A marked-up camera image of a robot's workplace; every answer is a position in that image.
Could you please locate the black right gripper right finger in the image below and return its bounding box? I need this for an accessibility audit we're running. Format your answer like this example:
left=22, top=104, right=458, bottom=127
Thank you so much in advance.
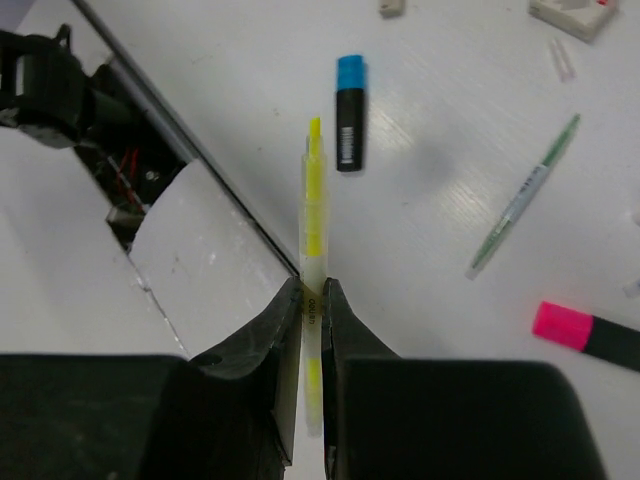
left=322, top=279, right=606, bottom=479

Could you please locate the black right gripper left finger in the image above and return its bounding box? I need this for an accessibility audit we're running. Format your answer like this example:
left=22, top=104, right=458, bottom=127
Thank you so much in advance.
left=1, top=277, right=302, bottom=479

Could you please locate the yellow highlighter pen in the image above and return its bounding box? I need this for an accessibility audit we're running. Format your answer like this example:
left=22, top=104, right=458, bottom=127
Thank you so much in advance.
left=299, top=117, right=328, bottom=438

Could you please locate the green pen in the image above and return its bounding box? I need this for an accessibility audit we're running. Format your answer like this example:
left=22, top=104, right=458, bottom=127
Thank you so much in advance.
left=466, top=114, right=581, bottom=280

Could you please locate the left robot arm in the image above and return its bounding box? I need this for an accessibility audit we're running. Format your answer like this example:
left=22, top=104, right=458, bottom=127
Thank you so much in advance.
left=1, top=24, right=139, bottom=151

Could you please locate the pink capped black highlighter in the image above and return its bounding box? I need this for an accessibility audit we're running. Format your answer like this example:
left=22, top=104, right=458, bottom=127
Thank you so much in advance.
left=532, top=302, right=639, bottom=372

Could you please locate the clear pen cap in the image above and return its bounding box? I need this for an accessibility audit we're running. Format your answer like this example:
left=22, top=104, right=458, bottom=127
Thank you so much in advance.
left=549, top=38, right=576, bottom=82
left=623, top=279, right=640, bottom=298

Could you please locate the blue capped black highlighter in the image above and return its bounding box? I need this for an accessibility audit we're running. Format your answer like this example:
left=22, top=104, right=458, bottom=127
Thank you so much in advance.
left=335, top=55, right=367, bottom=173

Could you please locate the beige eraser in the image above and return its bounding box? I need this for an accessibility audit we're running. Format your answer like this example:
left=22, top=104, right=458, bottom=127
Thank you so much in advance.
left=378, top=0, right=406, bottom=19

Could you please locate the white boxed eraser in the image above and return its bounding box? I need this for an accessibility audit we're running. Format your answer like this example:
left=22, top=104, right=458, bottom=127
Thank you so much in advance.
left=528, top=0, right=618, bottom=43

